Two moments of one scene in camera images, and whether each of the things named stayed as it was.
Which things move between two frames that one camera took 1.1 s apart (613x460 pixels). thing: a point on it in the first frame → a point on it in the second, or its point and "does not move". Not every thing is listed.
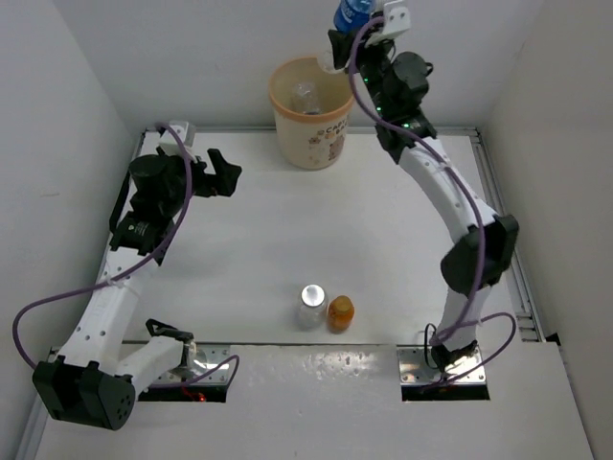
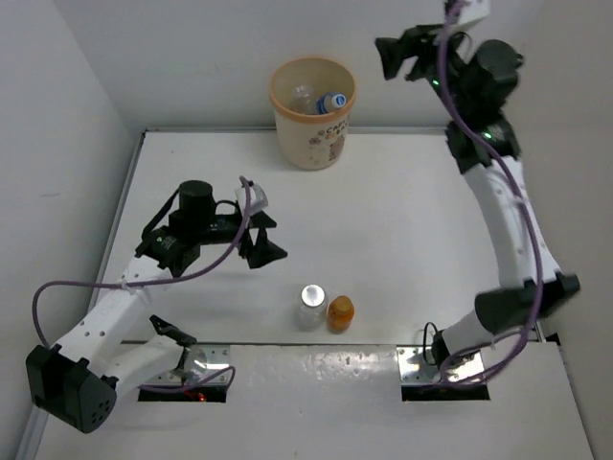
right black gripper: (343, 41) → (393, 52)
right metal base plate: (413, 368) does not move
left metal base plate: (200, 357) does not move
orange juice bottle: (340, 313) does not move
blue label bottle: (352, 15) → (328, 102)
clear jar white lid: (312, 309) does not move
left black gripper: (222, 183) → (262, 249)
